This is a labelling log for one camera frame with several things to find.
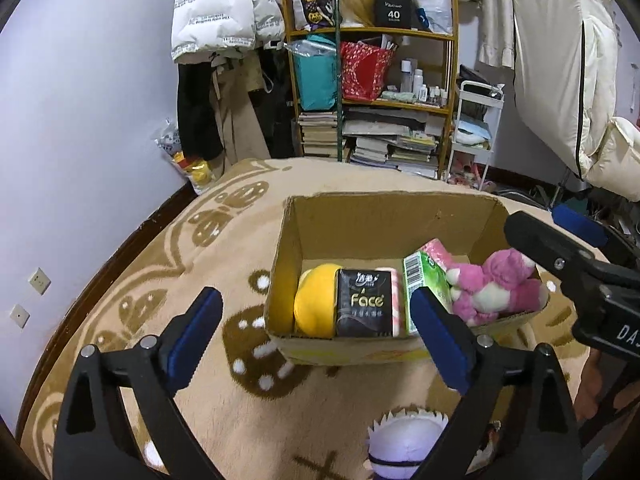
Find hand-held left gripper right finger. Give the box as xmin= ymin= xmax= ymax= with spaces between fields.
xmin=410 ymin=287 xmax=586 ymax=480

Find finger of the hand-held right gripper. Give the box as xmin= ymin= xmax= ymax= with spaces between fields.
xmin=551 ymin=204 xmax=640 ymax=267
xmin=504 ymin=211 xmax=601 ymax=286

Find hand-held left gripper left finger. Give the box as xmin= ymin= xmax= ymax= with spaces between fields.
xmin=52 ymin=286 xmax=224 ymax=480

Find pink plush bear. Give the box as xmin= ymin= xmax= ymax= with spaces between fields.
xmin=445 ymin=248 xmax=548 ymax=327

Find pink striped tissue pack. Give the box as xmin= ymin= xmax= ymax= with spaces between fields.
xmin=375 ymin=266 xmax=407 ymax=337

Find green tissue pack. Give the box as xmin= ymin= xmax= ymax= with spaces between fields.
xmin=403 ymin=251 xmax=453 ymax=336

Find black tissue pack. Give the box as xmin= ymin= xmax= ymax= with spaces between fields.
xmin=336 ymin=268 xmax=396 ymax=338

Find pink patterned tissue pack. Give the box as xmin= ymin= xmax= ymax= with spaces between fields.
xmin=419 ymin=238 xmax=456 ymax=267

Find purple plush doll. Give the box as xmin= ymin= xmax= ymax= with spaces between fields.
xmin=367 ymin=407 xmax=451 ymax=480

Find yellow plush toy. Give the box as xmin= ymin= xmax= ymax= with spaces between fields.
xmin=293 ymin=263 xmax=343 ymax=339

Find cardboard box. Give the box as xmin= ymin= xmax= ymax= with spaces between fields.
xmin=264 ymin=191 xmax=551 ymax=367

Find person's right hand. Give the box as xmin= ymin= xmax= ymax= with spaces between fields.
xmin=575 ymin=348 xmax=609 ymax=419

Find chair base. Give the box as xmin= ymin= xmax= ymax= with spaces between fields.
xmin=497 ymin=167 xmax=640 ymax=241

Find pink toys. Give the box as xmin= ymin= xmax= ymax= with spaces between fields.
xmin=447 ymin=160 xmax=483 ymax=188

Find white trolley cart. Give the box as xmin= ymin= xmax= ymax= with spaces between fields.
xmin=446 ymin=80 xmax=505 ymax=191

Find blue white cloth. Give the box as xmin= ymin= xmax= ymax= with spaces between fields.
xmin=452 ymin=119 xmax=493 ymax=143

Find cream garment cover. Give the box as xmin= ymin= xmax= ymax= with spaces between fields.
xmin=510 ymin=0 xmax=640 ymax=191

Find messy pile of books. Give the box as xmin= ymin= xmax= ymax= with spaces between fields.
xmin=342 ymin=106 xmax=443 ymax=178

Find black pouch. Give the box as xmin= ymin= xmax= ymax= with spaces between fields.
xmin=459 ymin=64 xmax=501 ymax=92

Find plastic bag with yellow toys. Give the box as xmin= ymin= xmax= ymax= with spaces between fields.
xmin=154 ymin=119 xmax=217 ymax=196

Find row of cosmetic bottles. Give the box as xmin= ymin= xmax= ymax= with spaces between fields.
xmin=400 ymin=59 xmax=450 ymax=107

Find beige trench coat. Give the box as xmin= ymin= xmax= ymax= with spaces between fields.
xmin=210 ymin=52 xmax=273 ymax=166

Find dark hanging coat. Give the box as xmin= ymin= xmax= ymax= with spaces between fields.
xmin=177 ymin=57 xmax=224 ymax=161

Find wooden shelf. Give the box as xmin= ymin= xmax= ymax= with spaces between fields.
xmin=282 ymin=0 xmax=460 ymax=181

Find neat stack of books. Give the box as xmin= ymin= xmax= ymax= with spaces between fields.
xmin=298 ymin=110 xmax=341 ymax=158

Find red patterned bag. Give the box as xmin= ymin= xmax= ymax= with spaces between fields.
xmin=340 ymin=41 xmax=393 ymax=102

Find black hanging garment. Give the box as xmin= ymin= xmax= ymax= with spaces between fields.
xmin=255 ymin=45 xmax=301 ymax=158

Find white plastic bag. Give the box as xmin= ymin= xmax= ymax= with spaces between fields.
xmin=410 ymin=0 xmax=453 ymax=36

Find black box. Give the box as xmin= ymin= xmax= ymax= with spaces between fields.
xmin=374 ymin=0 xmax=415 ymax=28

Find teal bag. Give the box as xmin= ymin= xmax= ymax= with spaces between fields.
xmin=292 ymin=35 xmax=338 ymax=112

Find blonde wig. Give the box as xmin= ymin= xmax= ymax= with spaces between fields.
xmin=339 ymin=0 xmax=381 ymax=28

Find clear plastic bag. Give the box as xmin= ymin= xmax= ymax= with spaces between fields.
xmin=286 ymin=37 xmax=337 ymax=57

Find white puffer jacket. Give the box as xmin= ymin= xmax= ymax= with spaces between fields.
xmin=171 ymin=0 xmax=286 ymax=65

